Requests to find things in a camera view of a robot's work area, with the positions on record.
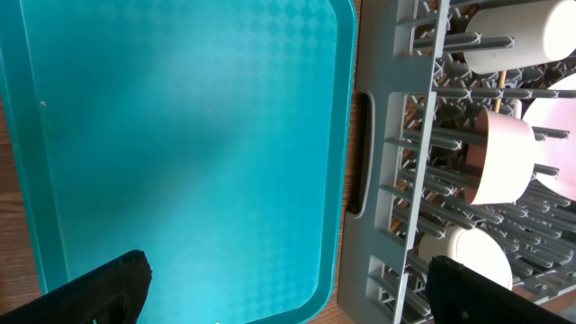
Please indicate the teal serving tray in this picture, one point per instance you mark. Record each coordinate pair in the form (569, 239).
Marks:
(210, 135)

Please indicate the grey dishwasher rack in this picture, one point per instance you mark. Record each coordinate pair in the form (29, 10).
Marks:
(423, 103)

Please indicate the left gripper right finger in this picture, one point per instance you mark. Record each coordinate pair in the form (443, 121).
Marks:
(458, 295)

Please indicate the white paper cup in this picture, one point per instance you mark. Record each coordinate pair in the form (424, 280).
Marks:
(540, 31)

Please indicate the white bowl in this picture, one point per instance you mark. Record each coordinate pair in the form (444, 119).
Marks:
(473, 248)

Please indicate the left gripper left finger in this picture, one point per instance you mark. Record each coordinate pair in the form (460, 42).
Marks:
(112, 293)

